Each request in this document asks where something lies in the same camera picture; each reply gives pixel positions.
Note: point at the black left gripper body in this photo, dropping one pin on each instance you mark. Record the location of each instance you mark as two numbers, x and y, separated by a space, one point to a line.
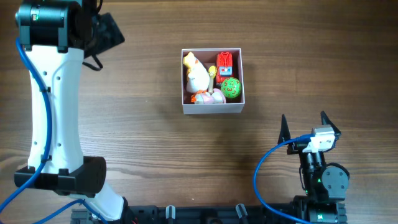
109 34

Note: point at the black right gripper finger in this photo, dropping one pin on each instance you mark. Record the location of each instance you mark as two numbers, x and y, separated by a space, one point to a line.
326 121
284 134

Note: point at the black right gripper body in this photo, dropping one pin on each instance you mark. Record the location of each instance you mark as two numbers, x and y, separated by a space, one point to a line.
299 147

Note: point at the green number ball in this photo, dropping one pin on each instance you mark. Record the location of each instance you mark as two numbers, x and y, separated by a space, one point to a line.
231 88

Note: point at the small duck with pink hat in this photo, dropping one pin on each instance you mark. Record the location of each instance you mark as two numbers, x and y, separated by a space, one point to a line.
203 97

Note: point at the white box pink interior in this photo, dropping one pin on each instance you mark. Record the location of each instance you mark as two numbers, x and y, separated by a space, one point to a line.
208 58

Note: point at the red toy fire truck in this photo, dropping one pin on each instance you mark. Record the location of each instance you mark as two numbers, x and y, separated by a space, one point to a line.
224 65

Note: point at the yellow wooden rattle drum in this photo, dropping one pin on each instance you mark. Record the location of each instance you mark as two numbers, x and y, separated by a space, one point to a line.
212 71

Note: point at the white plush duck yellow hair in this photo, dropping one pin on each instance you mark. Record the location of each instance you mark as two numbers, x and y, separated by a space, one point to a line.
197 75

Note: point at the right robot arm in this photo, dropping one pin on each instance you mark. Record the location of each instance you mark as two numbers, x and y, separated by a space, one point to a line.
325 184

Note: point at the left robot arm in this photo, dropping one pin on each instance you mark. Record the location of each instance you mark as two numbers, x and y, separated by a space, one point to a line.
55 38

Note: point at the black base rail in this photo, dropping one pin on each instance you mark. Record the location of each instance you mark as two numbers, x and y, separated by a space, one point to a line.
254 214

